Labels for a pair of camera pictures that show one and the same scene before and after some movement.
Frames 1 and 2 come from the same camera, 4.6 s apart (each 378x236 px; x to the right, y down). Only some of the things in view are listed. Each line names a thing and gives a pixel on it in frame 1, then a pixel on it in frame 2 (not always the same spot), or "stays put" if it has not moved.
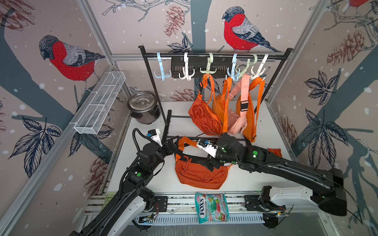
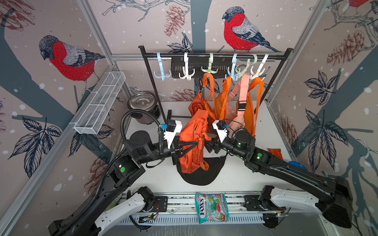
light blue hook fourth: [232, 74] stays put
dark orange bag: [189, 171] → [196, 129]
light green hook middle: [210, 60] stays put
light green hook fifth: [247, 65] stays put
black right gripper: [212, 161] → [213, 143]
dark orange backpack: [202, 112] stays put
